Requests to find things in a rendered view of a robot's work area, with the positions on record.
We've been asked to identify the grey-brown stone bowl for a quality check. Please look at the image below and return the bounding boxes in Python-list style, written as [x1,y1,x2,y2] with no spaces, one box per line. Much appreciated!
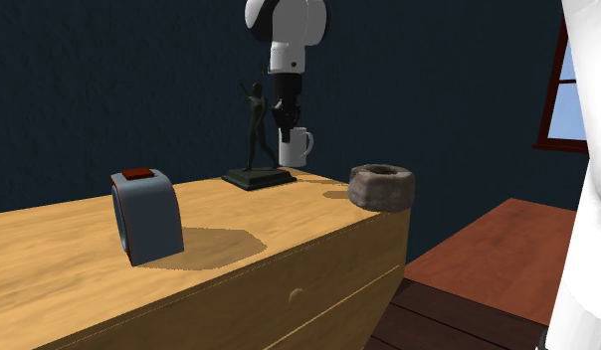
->
[347,163,417,215]

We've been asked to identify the window with red-brown frame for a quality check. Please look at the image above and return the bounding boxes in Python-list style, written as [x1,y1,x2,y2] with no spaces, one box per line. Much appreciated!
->
[531,18,591,156]

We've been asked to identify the grey clock with red button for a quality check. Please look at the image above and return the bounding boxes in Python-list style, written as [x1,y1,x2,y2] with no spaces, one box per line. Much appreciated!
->
[109,167,186,267]

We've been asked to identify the wooden chest of drawers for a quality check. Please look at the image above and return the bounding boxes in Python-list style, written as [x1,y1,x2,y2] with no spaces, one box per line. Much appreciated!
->
[0,166,412,350]

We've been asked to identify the dark human figure statue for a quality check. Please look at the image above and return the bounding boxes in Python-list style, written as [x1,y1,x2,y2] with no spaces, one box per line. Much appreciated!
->
[220,62,299,192]

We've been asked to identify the white mug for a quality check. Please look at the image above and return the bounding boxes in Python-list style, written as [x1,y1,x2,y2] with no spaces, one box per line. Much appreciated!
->
[278,126,315,169]

